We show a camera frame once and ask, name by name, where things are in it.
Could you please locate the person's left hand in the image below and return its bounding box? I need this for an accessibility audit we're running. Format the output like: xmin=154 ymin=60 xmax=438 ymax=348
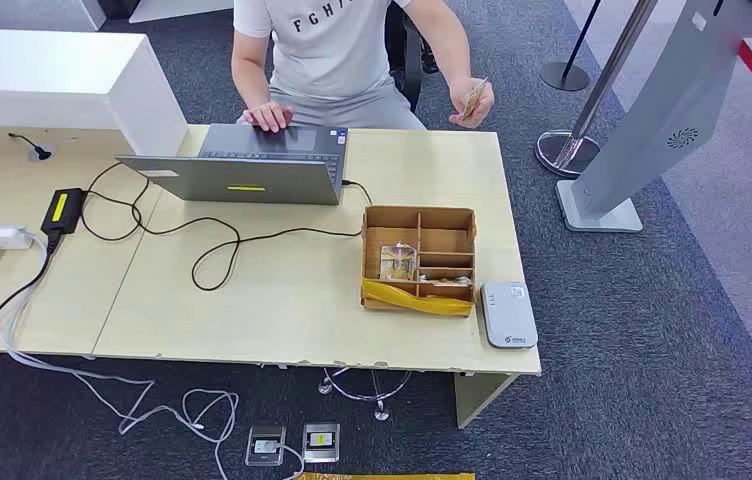
xmin=447 ymin=76 xmax=497 ymax=130

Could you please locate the person's right hand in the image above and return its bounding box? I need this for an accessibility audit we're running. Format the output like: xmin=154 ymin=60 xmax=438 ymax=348
xmin=241 ymin=101 xmax=296 ymax=134

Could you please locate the person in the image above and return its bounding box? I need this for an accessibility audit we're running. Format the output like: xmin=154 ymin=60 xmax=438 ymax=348
xmin=230 ymin=0 xmax=497 ymax=134

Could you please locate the grey white card reader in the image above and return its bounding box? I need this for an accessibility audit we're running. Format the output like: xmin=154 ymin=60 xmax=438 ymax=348
xmin=479 ymin=281 xmax=540 ymax=350

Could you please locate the grey laptop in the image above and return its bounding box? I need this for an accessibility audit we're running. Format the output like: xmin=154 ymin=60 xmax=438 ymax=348
xmin=115 ymin=123 xmax=349 ymax=207

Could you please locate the black office chair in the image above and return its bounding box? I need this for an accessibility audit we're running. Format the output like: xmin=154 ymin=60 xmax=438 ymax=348
xmin=385 ymin=0 xmax=440 ymax=114

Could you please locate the wooden divided organizer box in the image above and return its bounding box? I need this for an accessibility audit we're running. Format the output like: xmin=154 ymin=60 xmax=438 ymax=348
xmin=359 ymin=204 xmax=478 ymax=318

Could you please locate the grey kiosk stand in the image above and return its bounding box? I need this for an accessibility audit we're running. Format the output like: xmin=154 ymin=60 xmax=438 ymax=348
xmin=554 ymin=0 xmax=752 ymax=234

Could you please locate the yellow tape strip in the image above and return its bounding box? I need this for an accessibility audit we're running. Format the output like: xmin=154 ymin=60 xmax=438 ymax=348
xmin=361 ymin=276 xmax=475 ymax=317

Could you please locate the white counter block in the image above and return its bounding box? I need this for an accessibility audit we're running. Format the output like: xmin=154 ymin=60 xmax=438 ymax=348
xmin=0 ymin=27 xmax=189 ymax=158

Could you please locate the black laptop power adapter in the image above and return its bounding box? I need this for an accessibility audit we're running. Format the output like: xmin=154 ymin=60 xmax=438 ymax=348
xmin=40 ymin=188 xmax=86 ymax=237

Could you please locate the white background furniture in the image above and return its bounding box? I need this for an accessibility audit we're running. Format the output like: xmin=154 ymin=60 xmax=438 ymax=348
xmin=0 ymin=0 xmax=107 ymax=32

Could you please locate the desk leg panel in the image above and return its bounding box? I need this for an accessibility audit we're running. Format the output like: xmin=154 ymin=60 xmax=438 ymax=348
xmin=453 ymin=372 xmax=520 ymax=430

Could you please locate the chrome stool base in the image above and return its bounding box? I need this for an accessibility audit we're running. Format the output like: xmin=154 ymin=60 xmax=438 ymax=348
xmin=317 ymin=367 xmax=414 ymax=423

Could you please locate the floor socket with white plug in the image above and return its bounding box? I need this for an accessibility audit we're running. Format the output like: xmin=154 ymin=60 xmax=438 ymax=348
xmin=244 ymin=425 xmax=287 ymax=468

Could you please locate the floor socket with yellow label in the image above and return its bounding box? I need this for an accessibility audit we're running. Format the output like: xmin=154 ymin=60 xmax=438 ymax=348
xmin=301 ymin=422 xmax=342 ymax=464

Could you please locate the yellow package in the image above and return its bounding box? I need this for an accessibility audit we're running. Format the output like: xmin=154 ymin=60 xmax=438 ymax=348
xmin=294 ymin=471 xmax=477 ymax=480

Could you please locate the black stanchion post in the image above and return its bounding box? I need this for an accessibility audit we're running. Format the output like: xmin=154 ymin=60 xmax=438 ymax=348
xmin=540 ymin=0 xmax=604 ymax=93

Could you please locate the black laptop charging cable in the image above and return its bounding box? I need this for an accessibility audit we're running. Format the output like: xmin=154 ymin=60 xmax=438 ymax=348
xmin=79 ymin=160 xmax=375 ymax=293

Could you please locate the chrome stanchion post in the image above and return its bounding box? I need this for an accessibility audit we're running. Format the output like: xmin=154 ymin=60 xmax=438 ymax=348
xmin=534 ymin=0 xmax=659 ymax=180

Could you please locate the desk grommet with black cable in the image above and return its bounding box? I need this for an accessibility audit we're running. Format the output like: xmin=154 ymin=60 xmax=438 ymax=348
xmin=7 ymin=131 xmax=57 ymax=163

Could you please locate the black mains cable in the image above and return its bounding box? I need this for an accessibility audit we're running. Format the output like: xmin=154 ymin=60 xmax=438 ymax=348
xmin=0 ymin=231 xmax=63 ymax=346

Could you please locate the white cable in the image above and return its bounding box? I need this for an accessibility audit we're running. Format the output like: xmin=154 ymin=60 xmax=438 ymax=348
xmin=0 ymin=228 xmax=241 ymax=480

